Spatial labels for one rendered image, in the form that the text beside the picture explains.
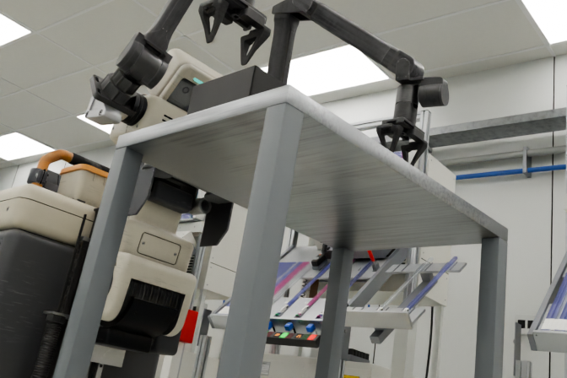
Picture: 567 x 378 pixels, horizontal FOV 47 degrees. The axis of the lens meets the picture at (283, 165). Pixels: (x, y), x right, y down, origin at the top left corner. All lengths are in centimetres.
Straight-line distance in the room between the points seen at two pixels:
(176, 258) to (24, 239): 39
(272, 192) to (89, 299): 44
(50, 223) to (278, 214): 102
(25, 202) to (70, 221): 13
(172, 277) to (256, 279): 81
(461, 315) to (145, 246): 320
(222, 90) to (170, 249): 62
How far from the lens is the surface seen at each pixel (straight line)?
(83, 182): 194
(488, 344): 140
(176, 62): 177
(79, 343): 119
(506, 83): 508
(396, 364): 259
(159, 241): 168
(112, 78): 168
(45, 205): 182
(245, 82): 116
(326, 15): 184
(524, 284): 448
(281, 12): 192
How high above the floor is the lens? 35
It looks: 21 degrees up
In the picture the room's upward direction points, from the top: 10 degrees clockwise
